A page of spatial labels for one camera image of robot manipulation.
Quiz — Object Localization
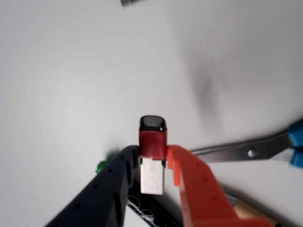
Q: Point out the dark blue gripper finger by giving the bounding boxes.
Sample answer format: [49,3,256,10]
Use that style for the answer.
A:
[45,145,140,227]

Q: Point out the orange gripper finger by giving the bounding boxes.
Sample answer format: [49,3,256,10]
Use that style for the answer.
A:
[166,144,275,227]

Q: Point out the red black usb stick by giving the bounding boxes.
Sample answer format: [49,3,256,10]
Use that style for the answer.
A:
[138,115,168,196]

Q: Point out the small green object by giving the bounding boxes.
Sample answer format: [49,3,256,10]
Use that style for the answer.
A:
[94,155,114,175]

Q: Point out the wooden ballpoint pen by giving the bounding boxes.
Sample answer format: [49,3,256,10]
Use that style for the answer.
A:
[227,193,285,227]

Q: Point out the blue handled scissors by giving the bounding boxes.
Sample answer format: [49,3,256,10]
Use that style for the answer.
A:
[190,118,303,169]

